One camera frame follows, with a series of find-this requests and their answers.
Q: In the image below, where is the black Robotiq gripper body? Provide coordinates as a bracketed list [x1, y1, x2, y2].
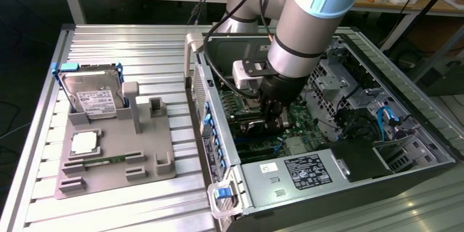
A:
[259, 74, 309, 105]

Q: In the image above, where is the CPU socket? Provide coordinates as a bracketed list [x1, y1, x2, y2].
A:
[241, 95, 264, 111]

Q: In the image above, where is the green motherboard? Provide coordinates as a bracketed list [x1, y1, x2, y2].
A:
[213, 73, 329, 162]

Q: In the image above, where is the black RAM stick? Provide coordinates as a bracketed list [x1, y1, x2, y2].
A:
[231, 114, 268, 124]

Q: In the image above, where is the silver chipset heatsink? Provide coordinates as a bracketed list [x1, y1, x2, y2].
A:
[284, 137, 313, 156]

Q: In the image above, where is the silver drive cage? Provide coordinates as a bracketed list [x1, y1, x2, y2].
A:
[308, 46, 383, 135]

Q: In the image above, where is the grey power supply unit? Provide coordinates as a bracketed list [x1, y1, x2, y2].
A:
[240, 149, 353, 209]

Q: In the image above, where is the blue case latch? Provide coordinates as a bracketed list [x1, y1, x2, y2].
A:
[213, 187, 232, 199]

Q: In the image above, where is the wooden desk with clutter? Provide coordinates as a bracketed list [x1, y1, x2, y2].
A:
[347, 0, 464, 53]

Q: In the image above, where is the open black PC case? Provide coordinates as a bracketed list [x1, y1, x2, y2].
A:
[184, 31, 464, 232]

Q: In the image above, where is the green RAM stick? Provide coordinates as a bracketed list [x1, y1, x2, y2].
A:
[83, 154, 128, 166]

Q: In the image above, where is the black slanted pole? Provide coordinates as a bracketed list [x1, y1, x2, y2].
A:
[379, 0, 456, 51]

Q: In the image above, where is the grey parts rack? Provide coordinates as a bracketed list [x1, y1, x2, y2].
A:
[53, 81, 177, 200]

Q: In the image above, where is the hard disk in blue caddy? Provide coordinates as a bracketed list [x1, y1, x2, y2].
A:
[51, 61, 127, 120]

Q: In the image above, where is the silver CPU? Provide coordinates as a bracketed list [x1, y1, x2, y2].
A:
[69, 133, 100, 154]

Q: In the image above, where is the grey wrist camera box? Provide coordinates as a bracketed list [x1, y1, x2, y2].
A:
[231, 59, 272, 92]

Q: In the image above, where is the black camera cable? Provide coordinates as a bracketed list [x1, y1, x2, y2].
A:
[201, 0, 269, 100]

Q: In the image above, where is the blue SATA wire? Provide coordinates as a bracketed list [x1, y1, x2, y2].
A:
[376, 106, 395, 143]

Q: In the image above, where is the black hanging cable with plug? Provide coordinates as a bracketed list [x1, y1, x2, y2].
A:
[187, 0, 215, 25]

